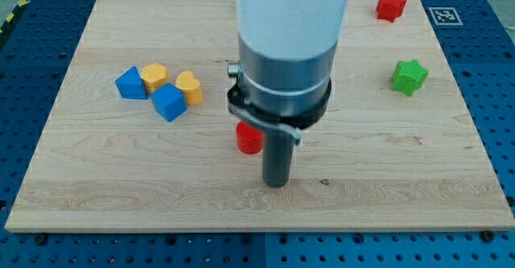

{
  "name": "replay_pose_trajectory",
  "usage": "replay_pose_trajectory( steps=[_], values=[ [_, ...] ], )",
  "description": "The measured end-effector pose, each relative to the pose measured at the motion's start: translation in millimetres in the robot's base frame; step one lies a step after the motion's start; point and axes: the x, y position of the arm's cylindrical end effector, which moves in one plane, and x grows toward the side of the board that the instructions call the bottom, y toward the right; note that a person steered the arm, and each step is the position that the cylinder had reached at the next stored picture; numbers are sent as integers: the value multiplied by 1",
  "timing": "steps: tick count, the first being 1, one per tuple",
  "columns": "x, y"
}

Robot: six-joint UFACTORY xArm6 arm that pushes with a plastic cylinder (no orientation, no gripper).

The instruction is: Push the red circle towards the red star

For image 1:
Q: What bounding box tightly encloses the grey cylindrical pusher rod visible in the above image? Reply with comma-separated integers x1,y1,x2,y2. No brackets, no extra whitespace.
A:
262,132,295,188

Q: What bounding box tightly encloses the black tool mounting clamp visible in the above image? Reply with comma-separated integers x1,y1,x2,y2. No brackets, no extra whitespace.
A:
227,80,332,145

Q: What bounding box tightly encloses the red cylinder block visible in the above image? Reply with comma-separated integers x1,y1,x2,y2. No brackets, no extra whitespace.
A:
236,121,264,155

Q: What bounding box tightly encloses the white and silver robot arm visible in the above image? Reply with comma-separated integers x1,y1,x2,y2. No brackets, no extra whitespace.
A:
227,0,348,188

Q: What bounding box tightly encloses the green star block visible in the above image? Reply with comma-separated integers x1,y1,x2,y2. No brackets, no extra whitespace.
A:
392,60,429,97

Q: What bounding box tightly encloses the red star block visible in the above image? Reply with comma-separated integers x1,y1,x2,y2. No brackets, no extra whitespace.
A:
376,0,406,23

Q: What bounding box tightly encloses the yellow heart block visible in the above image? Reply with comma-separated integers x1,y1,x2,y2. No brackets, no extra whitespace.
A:
175,70,203,105

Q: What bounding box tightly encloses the blue cube block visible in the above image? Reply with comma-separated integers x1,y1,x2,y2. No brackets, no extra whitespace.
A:
150,83,187,122

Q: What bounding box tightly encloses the light wooden board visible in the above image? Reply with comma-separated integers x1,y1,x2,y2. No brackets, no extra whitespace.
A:
6,0,514,233

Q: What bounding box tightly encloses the yellow hexagon block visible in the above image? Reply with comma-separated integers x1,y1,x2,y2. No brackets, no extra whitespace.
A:
141,63,170,94

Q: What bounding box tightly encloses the blue triangle block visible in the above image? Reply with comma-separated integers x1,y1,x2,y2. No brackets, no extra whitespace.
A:
115,66,148,100

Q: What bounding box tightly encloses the white fiducial marker tag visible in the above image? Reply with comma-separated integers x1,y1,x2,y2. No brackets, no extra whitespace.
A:
428,6,463,26

